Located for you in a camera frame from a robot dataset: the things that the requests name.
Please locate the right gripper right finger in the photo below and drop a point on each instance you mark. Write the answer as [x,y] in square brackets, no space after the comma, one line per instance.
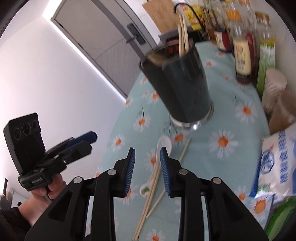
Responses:
[186,185]

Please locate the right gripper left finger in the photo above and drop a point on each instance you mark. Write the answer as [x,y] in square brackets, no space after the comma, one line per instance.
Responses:
[114,182]

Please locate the black utensil holder cup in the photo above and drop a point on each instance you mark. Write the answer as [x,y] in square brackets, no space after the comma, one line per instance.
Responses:
[181,83]

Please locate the person's left forearm black sleeve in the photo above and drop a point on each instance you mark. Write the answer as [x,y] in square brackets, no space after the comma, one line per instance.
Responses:
[13,226]

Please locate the person's left hand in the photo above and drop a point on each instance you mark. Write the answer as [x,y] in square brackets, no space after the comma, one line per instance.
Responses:
[35,206]

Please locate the wooden chopstick beside spoon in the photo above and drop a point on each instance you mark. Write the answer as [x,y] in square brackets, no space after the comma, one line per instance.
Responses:
[147,202]

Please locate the small white floral spoon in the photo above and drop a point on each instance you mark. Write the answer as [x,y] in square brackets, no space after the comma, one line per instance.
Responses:
[146,188]

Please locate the long wooden chopstick centre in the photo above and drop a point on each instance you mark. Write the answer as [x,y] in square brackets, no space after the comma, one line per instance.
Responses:
[166,171]

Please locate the white ceramic soup spoon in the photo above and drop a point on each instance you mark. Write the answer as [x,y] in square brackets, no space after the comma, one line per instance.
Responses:
[164,141]

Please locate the daisy print teal tablecloth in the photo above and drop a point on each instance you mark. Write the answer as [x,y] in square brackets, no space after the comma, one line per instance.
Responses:
[227,146]

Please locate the white blue salt bag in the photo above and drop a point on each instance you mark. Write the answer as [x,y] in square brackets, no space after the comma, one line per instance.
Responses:
[275,174]

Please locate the green white package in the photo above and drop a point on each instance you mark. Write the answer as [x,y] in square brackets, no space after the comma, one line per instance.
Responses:
[281,225]

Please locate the paper cup stack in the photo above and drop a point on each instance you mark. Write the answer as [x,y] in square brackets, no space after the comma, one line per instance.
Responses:
[275,83]

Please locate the dark sauce bottle red label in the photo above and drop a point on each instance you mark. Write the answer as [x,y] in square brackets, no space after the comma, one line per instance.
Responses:
[220,33]

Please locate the soy sauce bottle cream label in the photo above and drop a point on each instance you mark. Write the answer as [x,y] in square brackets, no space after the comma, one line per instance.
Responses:
[242,52]

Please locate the wooden cutting board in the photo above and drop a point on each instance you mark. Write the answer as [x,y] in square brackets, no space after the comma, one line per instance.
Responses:
[161,13]

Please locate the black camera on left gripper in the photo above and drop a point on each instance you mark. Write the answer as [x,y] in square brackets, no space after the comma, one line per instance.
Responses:
[24,141]

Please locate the black door handle lock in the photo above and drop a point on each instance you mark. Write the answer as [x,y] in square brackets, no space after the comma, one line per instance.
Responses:
[135,35]

